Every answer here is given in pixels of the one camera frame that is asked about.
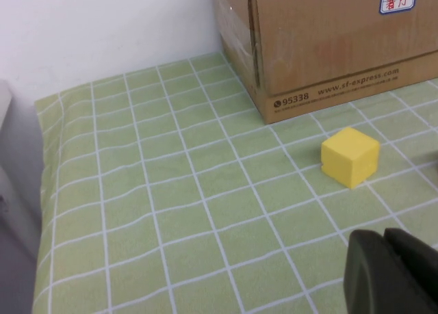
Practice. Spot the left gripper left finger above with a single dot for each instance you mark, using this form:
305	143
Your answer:
373	280

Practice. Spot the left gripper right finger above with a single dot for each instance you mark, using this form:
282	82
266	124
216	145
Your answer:
417	259

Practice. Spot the yellow foam cube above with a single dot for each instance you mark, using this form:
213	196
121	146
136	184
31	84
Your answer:
345	156

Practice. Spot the cardboard box with F2 print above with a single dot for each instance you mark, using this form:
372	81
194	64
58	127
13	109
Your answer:
325	54

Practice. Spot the green checkered tablecloth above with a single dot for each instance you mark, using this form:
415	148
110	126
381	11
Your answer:
154	208

